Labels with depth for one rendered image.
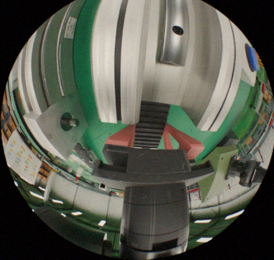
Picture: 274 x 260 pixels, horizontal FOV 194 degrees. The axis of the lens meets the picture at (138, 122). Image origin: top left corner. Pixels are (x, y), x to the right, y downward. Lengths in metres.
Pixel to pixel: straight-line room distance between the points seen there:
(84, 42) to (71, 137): 0.16
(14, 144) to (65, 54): 2.90
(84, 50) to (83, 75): 0.04
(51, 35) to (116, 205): 11.14
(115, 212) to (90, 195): 3.48
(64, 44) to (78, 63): 0.05
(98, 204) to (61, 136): 11.32
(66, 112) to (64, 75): 0.06
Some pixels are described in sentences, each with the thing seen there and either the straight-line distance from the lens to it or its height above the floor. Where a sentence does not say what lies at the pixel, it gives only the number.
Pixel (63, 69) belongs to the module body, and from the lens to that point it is 0.15.
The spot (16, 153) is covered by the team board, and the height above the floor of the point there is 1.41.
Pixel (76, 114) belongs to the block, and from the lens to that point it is 0.17.
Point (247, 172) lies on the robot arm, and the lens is 0.45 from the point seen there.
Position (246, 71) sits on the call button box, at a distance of 0.16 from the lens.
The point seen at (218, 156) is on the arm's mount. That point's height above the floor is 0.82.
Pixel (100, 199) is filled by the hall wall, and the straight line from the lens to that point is 11.31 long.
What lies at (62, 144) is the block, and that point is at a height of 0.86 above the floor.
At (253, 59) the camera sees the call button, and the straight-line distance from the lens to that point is 0.17.
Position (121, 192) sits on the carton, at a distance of 2.19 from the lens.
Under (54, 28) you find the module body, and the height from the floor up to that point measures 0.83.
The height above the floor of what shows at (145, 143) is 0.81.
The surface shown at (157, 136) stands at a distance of 0.15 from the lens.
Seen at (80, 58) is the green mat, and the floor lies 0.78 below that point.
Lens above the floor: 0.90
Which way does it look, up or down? 52 degrees down
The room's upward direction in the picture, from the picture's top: 176 degrees counter-clockwise
